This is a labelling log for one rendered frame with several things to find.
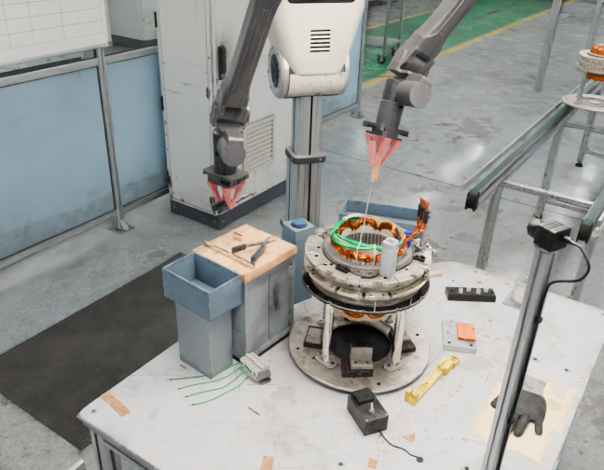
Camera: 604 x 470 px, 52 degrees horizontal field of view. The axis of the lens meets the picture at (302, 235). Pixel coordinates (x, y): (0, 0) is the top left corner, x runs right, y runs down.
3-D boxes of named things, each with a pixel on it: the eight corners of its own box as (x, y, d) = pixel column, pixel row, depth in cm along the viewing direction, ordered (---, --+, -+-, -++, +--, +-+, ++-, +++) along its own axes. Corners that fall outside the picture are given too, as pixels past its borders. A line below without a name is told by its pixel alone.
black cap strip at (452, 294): (495, 302, 192) (496, 297, 191) (447, 300, 192) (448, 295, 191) (491, 294, 197) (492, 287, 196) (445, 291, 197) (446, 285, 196)
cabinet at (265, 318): (246, 366, 162) (245, 283, 150) (199, 337, 172) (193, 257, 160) (294, 332, 176) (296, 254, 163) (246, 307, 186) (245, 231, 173)
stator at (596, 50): (597, 73, 396) (605, 41, 386) (627, 81, 379) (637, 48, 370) (573, 76, 386) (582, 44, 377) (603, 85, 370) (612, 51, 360)
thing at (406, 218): (416, 289, 197) (427, 210, 184) (412, 308, 188) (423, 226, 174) (340, 277, 203) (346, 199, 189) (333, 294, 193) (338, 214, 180)
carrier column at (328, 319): (326, 365, 161) (331, 299, 151) (319, 361, 162) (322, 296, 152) (332, 360, 162) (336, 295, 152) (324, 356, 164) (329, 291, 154)
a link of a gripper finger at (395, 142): (394, 172, 146) (404, 132, 144) (375, 168, 141) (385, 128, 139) (373, 165, 150) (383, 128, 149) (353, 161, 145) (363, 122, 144)
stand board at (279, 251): (244, 284, 149) (244, 276, 148) (192, 257, 160) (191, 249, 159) (297, 254, 163) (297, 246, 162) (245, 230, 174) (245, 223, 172)
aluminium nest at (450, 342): (475, 354, 170) (477, 347, 169) (443, 350, 171) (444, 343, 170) (473, 328, 180) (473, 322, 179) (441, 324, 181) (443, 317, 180)
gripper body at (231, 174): (231, 187, 147) (230, 158, 143) (201, 175, 153) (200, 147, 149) (250, 179, 152) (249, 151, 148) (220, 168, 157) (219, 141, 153)
